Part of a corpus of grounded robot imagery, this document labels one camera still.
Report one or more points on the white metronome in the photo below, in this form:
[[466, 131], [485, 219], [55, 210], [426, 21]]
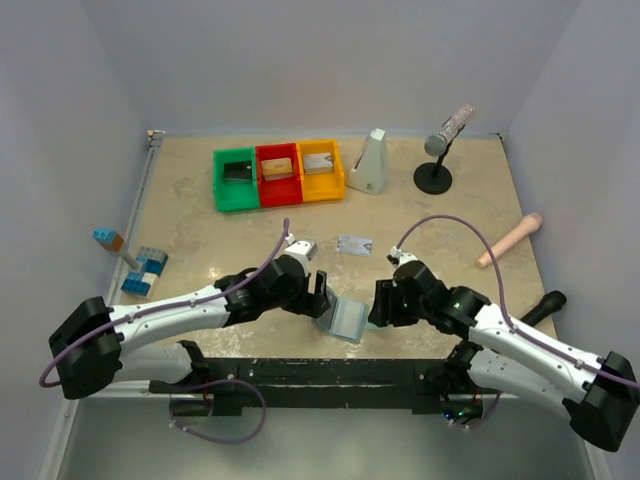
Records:
[[371, 170]]

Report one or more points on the silver card in bin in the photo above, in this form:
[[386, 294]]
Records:
[[318, 163]]

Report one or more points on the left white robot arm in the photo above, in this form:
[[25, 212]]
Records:
[[89, 348]]

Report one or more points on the black card in bin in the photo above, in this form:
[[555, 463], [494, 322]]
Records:
[[237, 172]]

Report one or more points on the red plastic bin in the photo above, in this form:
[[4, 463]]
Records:
[[280, 192]]

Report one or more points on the yellow plastic bin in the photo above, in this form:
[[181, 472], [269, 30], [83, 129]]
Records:
[[321, 187]]

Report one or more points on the blue orange brick hammer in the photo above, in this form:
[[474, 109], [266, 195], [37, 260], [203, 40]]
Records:
[[111, 241]]

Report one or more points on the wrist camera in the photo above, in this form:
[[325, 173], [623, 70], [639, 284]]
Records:
[[303, 250], [398, 257]]

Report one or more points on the white credit card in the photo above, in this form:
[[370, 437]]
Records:
[[354, 245]]

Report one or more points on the black microphone stand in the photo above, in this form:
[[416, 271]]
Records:
[[433, 177]]

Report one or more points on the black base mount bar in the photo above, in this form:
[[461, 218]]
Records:
[[417, 385]]

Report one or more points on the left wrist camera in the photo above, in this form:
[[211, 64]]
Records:
[[303, 250]]

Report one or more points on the blue toy brick stack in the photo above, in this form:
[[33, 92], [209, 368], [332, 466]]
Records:
[[142, 282]]

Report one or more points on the grey glitter microphone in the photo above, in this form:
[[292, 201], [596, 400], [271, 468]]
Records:
[[447, 131]]

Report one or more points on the green plastic bin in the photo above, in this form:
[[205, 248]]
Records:
[[234, 197]]

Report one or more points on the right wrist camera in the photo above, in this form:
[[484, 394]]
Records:
[[398, 257]]

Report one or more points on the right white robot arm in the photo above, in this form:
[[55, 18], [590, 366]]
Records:
[[599, 394]]

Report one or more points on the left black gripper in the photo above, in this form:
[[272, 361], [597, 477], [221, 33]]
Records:
[[312, 304]]

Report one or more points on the tan card in bin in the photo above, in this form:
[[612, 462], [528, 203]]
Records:
[[277, 168]]

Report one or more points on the green card holder wallet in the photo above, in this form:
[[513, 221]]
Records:
[[345, 319]]

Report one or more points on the black microphone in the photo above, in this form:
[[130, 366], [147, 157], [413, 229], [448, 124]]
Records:
[[549, 304]]

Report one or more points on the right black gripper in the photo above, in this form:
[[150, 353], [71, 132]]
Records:
[[383, 310]]

